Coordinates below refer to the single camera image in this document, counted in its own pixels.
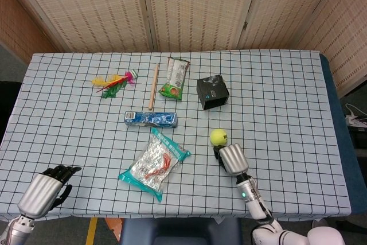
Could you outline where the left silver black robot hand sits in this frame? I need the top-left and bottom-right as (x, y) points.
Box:
(17, 165), (83, 219)

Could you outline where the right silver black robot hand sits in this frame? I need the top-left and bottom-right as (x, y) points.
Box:
(213, 143), (249, 177)

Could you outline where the yellow tennis ball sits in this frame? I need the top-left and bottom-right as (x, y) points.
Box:
(209, 129), (229, 146)

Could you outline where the black cardboard box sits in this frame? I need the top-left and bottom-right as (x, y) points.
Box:
(196, 74), (230, 111)

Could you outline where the blue checkered tablecloth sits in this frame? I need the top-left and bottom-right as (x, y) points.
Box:
(0, 49), (352, 223)

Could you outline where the teal and silver snack bag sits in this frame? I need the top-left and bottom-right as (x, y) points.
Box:
(118, 127), (192, 203)

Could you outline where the orange item on floor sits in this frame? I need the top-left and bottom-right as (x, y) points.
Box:
(104, 217), (123, 242)

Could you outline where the dark blue chair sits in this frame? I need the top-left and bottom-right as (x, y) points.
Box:
(119, 217), (243, 245)

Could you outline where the long blue carton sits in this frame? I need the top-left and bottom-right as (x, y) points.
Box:
(124, 110), (178, 129)

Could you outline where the green snack bag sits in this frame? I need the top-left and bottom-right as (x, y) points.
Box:
(158, 57), (191, 102)

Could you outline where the wooden stick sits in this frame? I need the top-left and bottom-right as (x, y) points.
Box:
(148, 63), (160, 110)

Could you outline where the colourful feather shuttlecock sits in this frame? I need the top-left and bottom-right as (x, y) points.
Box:
(91, 69), (139, 99)

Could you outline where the woven folding screen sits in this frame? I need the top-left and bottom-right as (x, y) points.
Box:
(0, 0), (367, 96)

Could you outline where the white cables and plug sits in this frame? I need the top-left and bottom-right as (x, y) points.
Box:
(343, 103), (367, 127)

